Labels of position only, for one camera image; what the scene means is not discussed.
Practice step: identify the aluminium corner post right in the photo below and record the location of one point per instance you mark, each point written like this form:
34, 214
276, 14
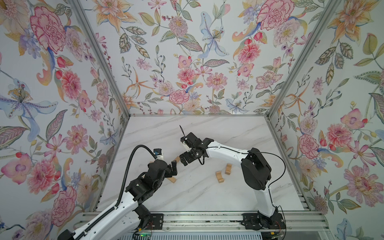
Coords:
320, 26

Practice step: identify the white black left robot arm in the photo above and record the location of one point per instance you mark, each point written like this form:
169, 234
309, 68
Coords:
127, 212

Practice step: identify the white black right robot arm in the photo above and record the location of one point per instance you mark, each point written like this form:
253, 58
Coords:
255, 168

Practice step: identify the aluminium corner post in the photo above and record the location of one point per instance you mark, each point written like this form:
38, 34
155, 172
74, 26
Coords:
320, 26
103, 63

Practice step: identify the wood arch block far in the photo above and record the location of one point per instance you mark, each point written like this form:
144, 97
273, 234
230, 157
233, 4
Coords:
228, 169

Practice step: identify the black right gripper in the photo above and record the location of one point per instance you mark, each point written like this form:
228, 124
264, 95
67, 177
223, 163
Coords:
185, 154

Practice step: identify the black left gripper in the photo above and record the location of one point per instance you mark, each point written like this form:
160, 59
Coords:
170, 172

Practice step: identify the wood arch block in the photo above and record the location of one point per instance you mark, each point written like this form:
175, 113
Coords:
219, 177
228, 169

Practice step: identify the wood arch block near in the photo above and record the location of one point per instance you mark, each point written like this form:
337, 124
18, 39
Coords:
219, 177

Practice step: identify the aluminium corner post left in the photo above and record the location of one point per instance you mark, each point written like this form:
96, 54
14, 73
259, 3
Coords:
103, 63

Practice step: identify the plain flat wood block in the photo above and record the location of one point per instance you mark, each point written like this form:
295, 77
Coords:
172, 179

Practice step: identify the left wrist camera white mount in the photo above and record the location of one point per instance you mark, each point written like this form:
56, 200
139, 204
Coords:
158, 154

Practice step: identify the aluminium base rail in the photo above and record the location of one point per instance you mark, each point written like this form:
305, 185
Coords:
290, 221

